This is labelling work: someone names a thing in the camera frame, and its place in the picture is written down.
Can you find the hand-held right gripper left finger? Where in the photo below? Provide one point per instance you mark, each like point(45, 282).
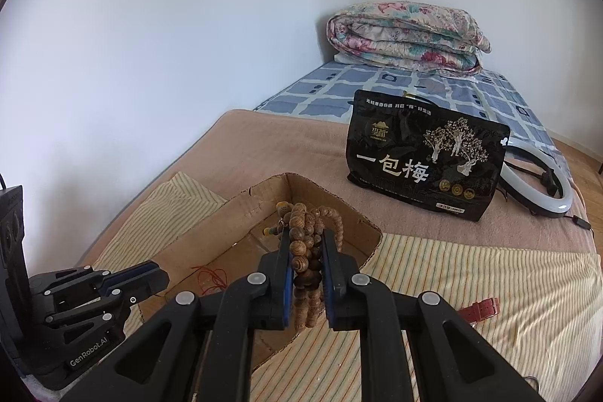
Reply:
point(285, 289)

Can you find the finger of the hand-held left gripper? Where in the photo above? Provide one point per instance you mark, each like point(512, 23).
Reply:
point(132, 298)
point(136, 270)

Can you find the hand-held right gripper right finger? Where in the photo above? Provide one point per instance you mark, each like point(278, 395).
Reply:
point(326, 289)

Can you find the cardboard box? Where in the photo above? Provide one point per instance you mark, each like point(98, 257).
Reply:
point(308, 191)

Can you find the pink blanket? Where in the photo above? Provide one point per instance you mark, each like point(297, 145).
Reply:
point(282, 143)

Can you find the striped beige cloth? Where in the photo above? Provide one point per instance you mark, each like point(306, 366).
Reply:
point(471, 265)

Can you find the black snack bag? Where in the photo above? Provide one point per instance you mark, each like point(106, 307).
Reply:
point(400, 147)

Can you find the blue checked bed sheet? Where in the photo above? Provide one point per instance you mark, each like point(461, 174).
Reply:
point(329, 93)

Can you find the folded floral quilt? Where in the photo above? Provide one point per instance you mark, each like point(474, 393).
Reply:
point(405, 39)

